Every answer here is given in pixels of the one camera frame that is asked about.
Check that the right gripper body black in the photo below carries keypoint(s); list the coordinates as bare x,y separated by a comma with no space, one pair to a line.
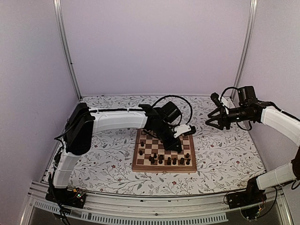
243,114

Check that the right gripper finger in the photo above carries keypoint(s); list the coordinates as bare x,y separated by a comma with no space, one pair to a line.
214,123
217,110

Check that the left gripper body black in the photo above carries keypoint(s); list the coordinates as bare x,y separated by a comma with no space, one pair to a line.
161,134

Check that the wooden chess board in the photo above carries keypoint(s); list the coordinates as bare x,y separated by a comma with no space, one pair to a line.
153,145

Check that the dark piece placed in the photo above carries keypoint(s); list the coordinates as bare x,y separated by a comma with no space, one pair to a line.
160,159

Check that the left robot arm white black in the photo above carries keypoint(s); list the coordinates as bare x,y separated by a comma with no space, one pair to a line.
85,122

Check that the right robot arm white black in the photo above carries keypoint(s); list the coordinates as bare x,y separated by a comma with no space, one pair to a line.
281,136

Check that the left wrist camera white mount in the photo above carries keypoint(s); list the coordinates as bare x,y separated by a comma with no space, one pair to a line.
184,130

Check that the front aluminium rail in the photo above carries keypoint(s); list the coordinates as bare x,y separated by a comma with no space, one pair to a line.
114,209

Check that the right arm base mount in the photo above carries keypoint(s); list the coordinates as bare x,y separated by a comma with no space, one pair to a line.
251,195

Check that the right aluminium frame post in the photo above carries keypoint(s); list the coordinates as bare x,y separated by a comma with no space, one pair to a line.
247,41

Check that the aluminium frame post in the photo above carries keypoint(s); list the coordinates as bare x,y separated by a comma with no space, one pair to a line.
247,41
65,47

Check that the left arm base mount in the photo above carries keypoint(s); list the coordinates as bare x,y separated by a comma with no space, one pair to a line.
67,197

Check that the left aluminium frame post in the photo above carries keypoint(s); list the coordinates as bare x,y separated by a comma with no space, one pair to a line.
65,47

